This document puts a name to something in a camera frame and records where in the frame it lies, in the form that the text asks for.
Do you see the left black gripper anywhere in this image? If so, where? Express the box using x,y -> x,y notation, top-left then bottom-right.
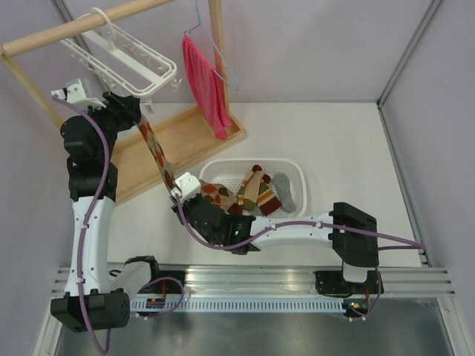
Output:
79,90 -> 142,161

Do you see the argyle patterned sock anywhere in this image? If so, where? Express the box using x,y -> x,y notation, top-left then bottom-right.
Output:
200,179 -> 242,215
137,116 -> 175,192

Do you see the beige striped sock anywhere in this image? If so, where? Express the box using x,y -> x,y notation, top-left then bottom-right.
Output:
227,165 -> 264,215
257,174 -> 282,216

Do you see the grey sock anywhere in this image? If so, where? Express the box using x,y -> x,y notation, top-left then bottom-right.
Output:
272,172 -> 296,214

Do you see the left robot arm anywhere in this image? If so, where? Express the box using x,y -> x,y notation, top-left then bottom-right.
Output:
50,92 -> 163,332

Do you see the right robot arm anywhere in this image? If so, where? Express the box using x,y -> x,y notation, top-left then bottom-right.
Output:
174,194 -> 384,298

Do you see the white clip sock hanger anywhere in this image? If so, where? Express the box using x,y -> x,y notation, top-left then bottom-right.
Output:
61,7 -> 182,113

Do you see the white perforated plastic basket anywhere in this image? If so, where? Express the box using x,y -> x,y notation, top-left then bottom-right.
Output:
199,158 -> 307,218

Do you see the wooden clothes rack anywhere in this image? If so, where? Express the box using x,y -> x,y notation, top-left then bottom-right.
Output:
1,14 -> 246,204

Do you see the pink towel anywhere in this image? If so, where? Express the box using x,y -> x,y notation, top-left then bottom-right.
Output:
182,36 -> 232,139

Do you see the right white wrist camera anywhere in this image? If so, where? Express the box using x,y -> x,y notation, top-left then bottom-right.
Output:
169,172 -> 201,208

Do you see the white cable duct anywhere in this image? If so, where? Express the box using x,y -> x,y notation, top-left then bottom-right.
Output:
131,297 -> 346,314

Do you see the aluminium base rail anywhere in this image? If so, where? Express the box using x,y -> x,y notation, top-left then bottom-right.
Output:
51,263 -> 457,297

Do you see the blue wire hanger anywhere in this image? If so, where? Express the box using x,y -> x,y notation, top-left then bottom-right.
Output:
187,0 -> 240,91

